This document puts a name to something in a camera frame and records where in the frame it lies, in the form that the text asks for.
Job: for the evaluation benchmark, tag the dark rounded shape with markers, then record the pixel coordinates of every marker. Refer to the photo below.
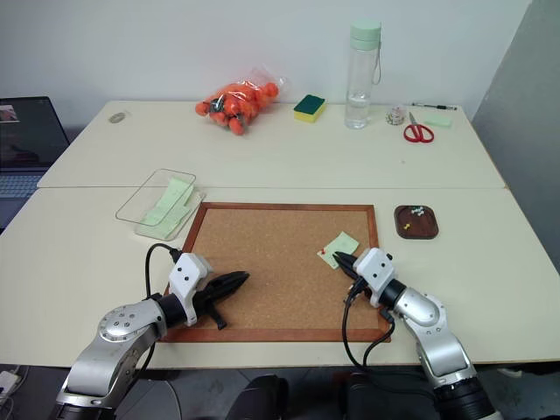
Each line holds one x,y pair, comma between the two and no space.
262,398

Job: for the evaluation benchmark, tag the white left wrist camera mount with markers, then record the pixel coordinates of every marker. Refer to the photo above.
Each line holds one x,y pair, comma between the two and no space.
187,271

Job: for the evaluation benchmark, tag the green sticky note pad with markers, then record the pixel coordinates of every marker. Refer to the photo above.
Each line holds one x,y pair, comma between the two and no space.
438,122

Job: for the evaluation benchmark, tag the clear plastic box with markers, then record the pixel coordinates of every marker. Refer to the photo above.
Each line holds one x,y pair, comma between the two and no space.
131,210

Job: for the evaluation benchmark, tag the clear bottle with green lid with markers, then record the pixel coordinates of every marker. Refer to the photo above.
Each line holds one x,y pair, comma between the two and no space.
361,74

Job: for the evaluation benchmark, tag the small clear tape roll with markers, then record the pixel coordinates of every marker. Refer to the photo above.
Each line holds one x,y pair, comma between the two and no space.
395,116

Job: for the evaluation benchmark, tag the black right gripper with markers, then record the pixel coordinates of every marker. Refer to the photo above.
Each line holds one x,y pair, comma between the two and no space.
358,286

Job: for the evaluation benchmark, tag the stack of green notes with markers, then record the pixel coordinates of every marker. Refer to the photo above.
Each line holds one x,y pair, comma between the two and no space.
168,203

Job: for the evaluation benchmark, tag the black pen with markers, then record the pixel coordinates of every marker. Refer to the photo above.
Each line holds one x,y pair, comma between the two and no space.
433,106

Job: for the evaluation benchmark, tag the white pushpin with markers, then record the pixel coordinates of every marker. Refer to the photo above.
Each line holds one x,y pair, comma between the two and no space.
420,214

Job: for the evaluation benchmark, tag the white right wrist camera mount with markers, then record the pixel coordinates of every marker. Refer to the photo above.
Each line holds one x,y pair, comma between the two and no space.
375,269

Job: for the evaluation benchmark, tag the white power strip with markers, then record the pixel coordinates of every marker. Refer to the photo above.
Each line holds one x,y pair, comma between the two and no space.
8,384

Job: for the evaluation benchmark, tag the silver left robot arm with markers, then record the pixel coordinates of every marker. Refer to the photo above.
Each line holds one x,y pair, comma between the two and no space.
122,341

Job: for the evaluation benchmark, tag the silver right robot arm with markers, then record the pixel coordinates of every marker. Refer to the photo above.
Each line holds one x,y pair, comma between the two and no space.
437,341

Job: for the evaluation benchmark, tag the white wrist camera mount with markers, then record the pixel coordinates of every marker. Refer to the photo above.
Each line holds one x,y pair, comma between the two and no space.
187,271
375,269

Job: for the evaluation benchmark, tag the green sticky note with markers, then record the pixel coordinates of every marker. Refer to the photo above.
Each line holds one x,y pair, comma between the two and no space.
343,242

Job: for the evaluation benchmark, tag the open laptop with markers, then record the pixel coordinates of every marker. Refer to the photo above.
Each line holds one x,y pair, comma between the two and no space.
26,140

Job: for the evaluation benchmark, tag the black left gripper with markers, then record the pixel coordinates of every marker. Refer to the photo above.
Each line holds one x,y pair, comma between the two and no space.
207,297

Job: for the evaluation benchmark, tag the grey partition panel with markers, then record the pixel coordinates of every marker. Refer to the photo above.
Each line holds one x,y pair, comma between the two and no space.
520,131

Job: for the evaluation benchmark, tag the dark wooden tray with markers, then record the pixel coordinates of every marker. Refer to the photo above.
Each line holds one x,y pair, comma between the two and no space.
422,229

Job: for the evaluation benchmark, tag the green and yellow sponge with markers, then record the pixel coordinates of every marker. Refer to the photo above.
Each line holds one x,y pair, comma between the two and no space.
309,107

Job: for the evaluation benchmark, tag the wood framed cork board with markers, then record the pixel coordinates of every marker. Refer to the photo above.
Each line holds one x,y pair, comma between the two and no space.
280,262

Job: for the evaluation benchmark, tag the plastic bag of orange fruit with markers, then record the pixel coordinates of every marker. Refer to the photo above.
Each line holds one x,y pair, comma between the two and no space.
238,102

